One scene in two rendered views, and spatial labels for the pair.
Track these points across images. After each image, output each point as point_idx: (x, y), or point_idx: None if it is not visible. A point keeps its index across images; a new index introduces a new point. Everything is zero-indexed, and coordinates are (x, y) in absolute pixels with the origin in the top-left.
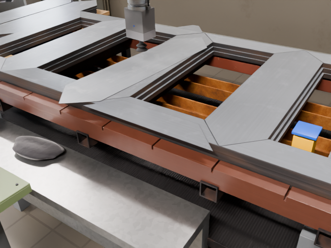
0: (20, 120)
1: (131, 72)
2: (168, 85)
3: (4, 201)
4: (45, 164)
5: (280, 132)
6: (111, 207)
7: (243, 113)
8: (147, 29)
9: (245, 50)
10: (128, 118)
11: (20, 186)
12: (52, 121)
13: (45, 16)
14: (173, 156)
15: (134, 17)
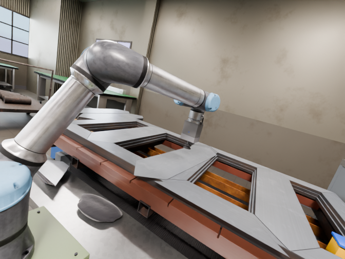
0: (82, 176)
1: (179, 160)
2: (202, 175)
3: None
4: (103, 227)
5: None
6: None
7: (278, 213)
8: (196, 135)
9: (237, 161)
10: (195, 201)
11: (79, 257)
12: (118, 186)
13: (115, 116)
14: (241, 251)
15: (191, 127)
